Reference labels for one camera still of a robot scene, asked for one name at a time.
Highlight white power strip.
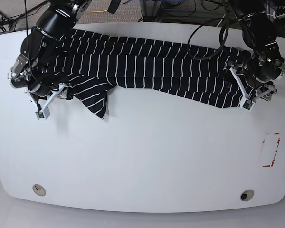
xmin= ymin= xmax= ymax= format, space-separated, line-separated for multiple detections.
xmin=273 ymin=6 xmax=285 ymax=19

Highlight table cable grommet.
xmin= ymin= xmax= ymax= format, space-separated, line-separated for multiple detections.
xmin=32 ymin=184 xmax=46 ymax=197
xmin=240 ymin=190 xmax=254 ymax=202

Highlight red tape rectangle marking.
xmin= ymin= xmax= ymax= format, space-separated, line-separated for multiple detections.
xmin=259 ymin=132 xmax=281 ymax=168

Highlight navy white striped T-shirt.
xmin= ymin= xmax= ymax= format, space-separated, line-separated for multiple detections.
xmin=39 ymin=29 xmax=243 ymax=118

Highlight left table cable grommet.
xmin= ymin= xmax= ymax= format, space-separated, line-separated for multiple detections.
xmin=32 ymin=184 xmax=46 ymax=197

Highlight black tripod stand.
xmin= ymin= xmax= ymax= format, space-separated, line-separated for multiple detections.
xmin=0 ymin=0 xmax=49 ymax=33

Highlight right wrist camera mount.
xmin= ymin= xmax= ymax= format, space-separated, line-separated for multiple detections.
xmin=28 ymin=83 xmax=66 ymax=120

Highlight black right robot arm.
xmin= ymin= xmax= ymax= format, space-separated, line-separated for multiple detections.
xmin=9 ymin=0 xmax=91 ymax=100

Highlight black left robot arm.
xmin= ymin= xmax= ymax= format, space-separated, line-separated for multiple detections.
xmin=226 ymin=0 xmax=285 ymax=101

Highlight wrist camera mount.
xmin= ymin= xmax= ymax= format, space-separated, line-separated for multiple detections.
xmin=28 ymin=83 xmax=66 ymax=120
xmin=224 ymin=66 xmax=278 ymax=112

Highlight right table cable grommet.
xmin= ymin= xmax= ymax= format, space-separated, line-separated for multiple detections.
xmin=240 ymin=190 xmax=254 ymax=202

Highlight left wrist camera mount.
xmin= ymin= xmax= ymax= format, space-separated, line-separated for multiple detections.
xmin=224 ymin=66 xmax=278 ymax=112

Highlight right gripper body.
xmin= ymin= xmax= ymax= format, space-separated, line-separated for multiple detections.
xmin=8 ymin=54 xmax=61 ymax=97

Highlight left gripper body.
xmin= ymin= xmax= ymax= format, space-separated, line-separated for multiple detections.
xmin=243 ymin=42 xmax=285 ymax=88

